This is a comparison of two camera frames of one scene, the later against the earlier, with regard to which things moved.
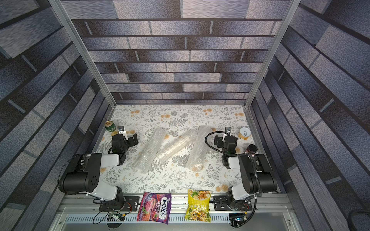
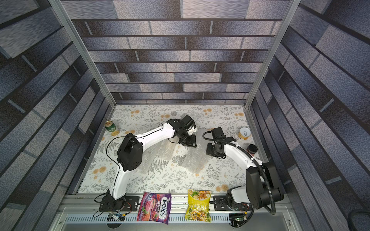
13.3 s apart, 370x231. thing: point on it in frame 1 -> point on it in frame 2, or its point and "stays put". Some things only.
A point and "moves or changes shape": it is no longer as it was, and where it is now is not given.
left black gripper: (132, 143) -> (191, 143)
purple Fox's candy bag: (155, 207) stays put
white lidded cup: (244, 133) stays put
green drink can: (110, 126) stays put
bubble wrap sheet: (196, 158) moves or changes shape
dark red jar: (252, 149) stays put
